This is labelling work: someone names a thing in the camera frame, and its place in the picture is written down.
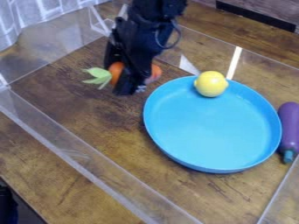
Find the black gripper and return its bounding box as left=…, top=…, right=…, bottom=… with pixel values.
left=104, top=0, right=187, bottom=95

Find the white patterned curtain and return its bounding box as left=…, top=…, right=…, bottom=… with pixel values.
left=0, top=0, right=109, bottom=52

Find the purple toy eggplant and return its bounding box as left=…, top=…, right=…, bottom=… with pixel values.
left=278, top=101, right=299, bottom=164

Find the yellow toy lemon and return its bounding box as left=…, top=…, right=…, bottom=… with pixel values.
left=194, top=71, right=230, bottom=97

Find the orange toy carrot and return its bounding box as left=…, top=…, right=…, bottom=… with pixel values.
left=83, top=62, right=163, bottom=89

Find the blue round tray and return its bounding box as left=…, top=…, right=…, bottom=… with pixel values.
left=143, top=76, right=282, bottom=173

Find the clear acrylic enclosure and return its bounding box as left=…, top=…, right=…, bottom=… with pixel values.
left=0, top=1, right=299, bottom=224

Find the dark wooden furniture edge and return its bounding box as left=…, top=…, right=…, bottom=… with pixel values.
left=216, top=0, right=296, bottom=33

